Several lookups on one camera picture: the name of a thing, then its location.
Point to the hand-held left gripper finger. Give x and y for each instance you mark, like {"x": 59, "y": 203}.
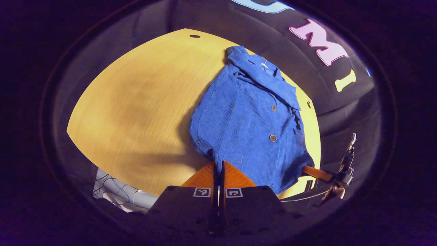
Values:
{"x": 222, "y": 205}
{"x": 215, "y": 201}

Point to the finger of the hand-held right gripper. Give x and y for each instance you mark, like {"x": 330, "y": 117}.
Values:
{"x": 317, "y": 172}

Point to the blue button shirt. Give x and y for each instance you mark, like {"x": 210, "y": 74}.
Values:
{"x": 245, "y": 130}

